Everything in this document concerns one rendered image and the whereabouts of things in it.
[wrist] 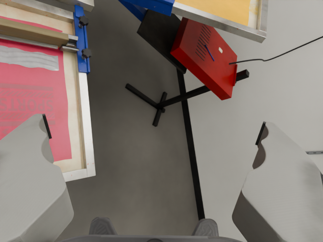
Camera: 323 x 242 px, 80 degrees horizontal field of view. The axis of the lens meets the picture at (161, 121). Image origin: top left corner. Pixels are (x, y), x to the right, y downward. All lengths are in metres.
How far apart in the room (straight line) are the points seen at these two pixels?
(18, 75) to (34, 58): 0.10
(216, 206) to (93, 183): 1.51
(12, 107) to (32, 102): 0.07
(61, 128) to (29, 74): 0.26
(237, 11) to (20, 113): 1.15
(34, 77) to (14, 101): 0.13
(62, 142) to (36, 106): 0.18
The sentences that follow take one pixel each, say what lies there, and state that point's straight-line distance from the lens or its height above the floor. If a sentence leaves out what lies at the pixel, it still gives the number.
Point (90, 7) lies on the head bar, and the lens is 1.18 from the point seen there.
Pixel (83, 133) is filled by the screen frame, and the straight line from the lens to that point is 0.94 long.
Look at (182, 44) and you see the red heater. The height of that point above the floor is 1.11.
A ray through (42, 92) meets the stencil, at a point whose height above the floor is 0.96.
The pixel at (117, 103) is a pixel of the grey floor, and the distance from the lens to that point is 2.19.
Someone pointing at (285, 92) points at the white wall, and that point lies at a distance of 2.15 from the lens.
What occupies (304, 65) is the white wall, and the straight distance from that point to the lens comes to 2.14.
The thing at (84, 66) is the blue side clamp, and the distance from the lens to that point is 1.02.
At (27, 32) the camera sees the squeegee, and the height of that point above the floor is 1.05.
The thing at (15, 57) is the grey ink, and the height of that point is 0.96.
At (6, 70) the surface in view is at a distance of 0.99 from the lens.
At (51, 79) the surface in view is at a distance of 1.01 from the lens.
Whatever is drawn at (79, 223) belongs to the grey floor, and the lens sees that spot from 2.04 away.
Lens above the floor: 1.88
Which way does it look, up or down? 49 degrees down
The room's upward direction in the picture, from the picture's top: 75 degrees clockwise
